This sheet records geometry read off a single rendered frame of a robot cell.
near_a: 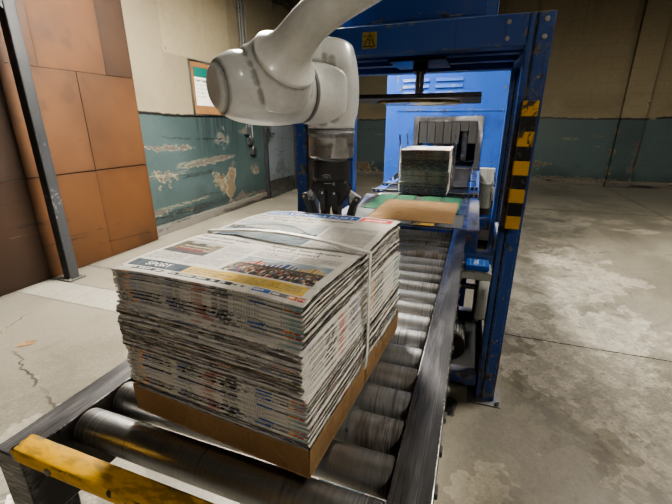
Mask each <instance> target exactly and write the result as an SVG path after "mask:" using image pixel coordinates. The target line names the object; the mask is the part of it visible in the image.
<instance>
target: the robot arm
mask: <svg viewBox="0 0 672 504"><path fill-rule="evenodd" d="M380 1H382V0H301V1H300V2H299V3H298V4H297V5H296V6H295V7H294V8H293V9H292V10H291V12H290V13H289V14H288V15H287V16H286V17H285V19H284V20H283V21H282V22H281V24H280V25H279V26H278V27H277V28H276V29H275V30H274V31H271V30H264V31H261V32H259V33H258V34H257V35H256V36H255V38H253V39H252V40H251V41H249V42H248V43H246V44H244V45H241V46H240V48H239V49H230V50H227V51H225V52H223V53H221V54H219V55H218V56H216V57H215V58H213V59H212V61H211V63H210V65H209V66H208V68H207V73H206V86H207V91H208V95H209V98H210V100H211V102H212V104H213V105H214V107H215V108H216V109H218V110H219V111H220V113H221V114H222V115H224V116H225V117H227V118H229V119H232V120H234V121H237V122H240V123H245V124H250V125H260V126H285V125H291V124H298V123H302V124H308V135H309V156H310V157H311V158H315V159H316V160H313V184H312V186H311V189H310V190H309V191H307V192H305V193H302V194H301V197H302V199H303V201H304V202H305V204H306V207H307V212H310V213H318V211H317V207H316V203H315V200H314V199H315V196H316V198H317V199H318V201H319V202H320V210H321V213H323V214H330V208H331V206H332V211H333V214H335V215H342V208H343V203H344V201H345V200H346V199H347V197H348V196H349V202H350V205H349V208H348V211H347V216H355V214H356V210H357V206H358V205H359V203H360V202H361V200H362V199H363V197H362V195H357V194H356V193H355V192H353V191H352V186H351V184H350V160H347V159H348V158H352V157H353V156H354V135H355V132H354V127H355V120H356V117H357V113H358V106H359V75H358V66H357V60H356V55H355V52H354V48H353V46H352V45H351V44H350V43H349V42H348V41H346V40H343V39H340V38H336V37H327V36H328V35H330V34H331V33H332V32H333V31H334V30H336V29H337V28H338V27H340V26H341V25H342V24H344V23H345V22H347V21H348V20H350V19H352V18H353V17H355V16H357V15H358V14H360V13H362V12H363V11H365V10H367V9H368V8H370V7H372V6H373V5H375V4H377V3H378V2H380ZM314 195H315V196H314Z"/></svg>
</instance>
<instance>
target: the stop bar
mask: <svg viewBox="0 0 672 504"><path fill-rule="evenodd" d="M10 455H11V457H12V460H13V461H16V462H18V463H20V464H23V465H25V466H27V467H30V468H32V469H34V470H37V471H39V472H41V473H44V475H45V476H48V477H49V476H51V477H53V478H55V479H58V480H60V481H62V482H65V483H67V484H69V485H72V486H74V487H76V488H79V489H81V490H83V491H86V492H88V493H90V494H93V495H95V496H97V497H100V498H102V499H104V500H107V501H109V502H111V503H114V504H215V503H212V502H209V501H207V500H204V499H202V498H199V497H197V496H194V495H191V494H189V493H186V492H184V491H181V490H178V489H176V488H173V487H171V486H168V485H165V484H163V483H160V482H158V481H155V480H152V479H150V478H147V477H145V476H142V475H139V474H137V473H134V472H132V471H129V470H126V469H124V468H121V467H119V466H116V465H113V464H111V463H108V462H106V461H103V460H100V459H98V458H95V457H93V456H90V455H87V454H85V453H82V452H80V451H77V450H74V449H72V448H69V447H67V446H64V445H61V444H59V443H56V442H54V441H51V440H48V439H46V438H43V437H41V436H38V435H36V434H31V435H30V436H28V437H27V438H25V439H24V440H22V441H21V442H19V443H18V444H17V445H15V446H14V447H12V448H11V450H10Z"/></svg>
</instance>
